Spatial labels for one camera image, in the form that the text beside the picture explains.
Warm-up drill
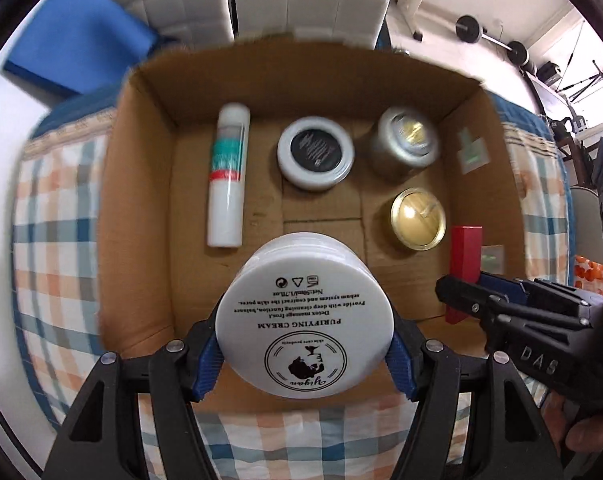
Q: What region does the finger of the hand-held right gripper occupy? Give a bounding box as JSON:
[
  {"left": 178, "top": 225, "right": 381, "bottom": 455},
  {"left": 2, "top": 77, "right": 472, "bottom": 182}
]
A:
[
  {"left": 478, "top": 270, "right": 591, "bottom": 317},
  {"left": 434, "top": 274, "right": 503, "bottom": 323}
]

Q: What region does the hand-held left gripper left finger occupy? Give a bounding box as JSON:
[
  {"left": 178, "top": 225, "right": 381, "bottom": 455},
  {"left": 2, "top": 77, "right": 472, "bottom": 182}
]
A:
[{"left": 41, "top": 315, "right": 227, "bottom": 480}]

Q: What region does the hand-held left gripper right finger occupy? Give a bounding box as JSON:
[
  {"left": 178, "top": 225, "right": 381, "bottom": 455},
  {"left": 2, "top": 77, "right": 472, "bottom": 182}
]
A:
[{"left": 381, "top": 310, "right": 565, "bottom": 480}]

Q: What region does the small red box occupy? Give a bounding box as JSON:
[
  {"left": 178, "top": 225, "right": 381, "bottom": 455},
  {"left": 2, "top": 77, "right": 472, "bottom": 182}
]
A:
[{"left": 443, "top": 224, "right": 483, "bottom": 325}]

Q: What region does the round gold tin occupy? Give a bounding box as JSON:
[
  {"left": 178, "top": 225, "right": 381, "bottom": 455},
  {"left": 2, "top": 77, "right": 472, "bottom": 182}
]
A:
[{"left": 390, "top": 187, "right": 447, "bottom": 252}]

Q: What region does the white cream jar printed lid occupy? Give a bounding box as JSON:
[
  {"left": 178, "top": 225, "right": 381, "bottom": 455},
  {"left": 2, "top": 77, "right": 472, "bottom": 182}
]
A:
[{"left": 214, "top": 232, "right": 397, "bottom": 401}]

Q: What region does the silver jar with gold top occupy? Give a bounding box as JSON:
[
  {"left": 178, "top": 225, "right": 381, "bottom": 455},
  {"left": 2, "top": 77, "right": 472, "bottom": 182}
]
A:
[{"left": 366, "top": 105, "right": 441, "bottom": 184}]

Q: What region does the white tube bottle teal label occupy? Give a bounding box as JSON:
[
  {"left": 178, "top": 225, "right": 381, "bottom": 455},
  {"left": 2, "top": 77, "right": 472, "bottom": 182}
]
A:
[{"left": 206, "top": 103, "right": 252, "bottom": 249}]

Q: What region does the white jar with black lid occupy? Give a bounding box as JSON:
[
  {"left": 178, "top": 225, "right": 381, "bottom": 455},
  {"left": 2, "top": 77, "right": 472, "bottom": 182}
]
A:
[{"left": 276, "top": 117, "right": 357, "bottom": 192}]

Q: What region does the cardboard box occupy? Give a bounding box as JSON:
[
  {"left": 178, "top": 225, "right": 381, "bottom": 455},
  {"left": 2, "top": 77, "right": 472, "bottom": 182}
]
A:
[{"left": 98, "top": 40, "right": 530, "bottom": 407}]

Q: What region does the person's right hand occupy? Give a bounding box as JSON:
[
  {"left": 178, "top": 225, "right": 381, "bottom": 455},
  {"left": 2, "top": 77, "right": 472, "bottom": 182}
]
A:
[{"left": 564, "top": 399, "right": 603, "bottom": 460}]

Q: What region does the orange white patterned bag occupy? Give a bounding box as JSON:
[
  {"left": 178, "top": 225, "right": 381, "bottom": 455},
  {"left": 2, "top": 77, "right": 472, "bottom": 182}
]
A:
[{"left": 573, "top": 254, "right": 603, "bottom": 284}]

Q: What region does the dark wooden chair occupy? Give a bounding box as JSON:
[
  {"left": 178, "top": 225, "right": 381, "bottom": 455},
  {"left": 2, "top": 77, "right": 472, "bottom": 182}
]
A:
[{"left": 546, "top": 115, "right": 598, "bottom": 187}]

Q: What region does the plaid blanket with blue border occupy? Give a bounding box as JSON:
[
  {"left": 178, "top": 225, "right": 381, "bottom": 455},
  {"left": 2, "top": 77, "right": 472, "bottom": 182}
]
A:
[{"left": 11, "top": 84, "right": 585, "bottom": 480}]

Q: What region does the short barbell with black plates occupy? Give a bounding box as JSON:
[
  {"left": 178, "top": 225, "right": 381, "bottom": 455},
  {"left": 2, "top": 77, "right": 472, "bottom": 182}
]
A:
[{"left": 453, "top": 14, "right": 530, "bottom": 67}]

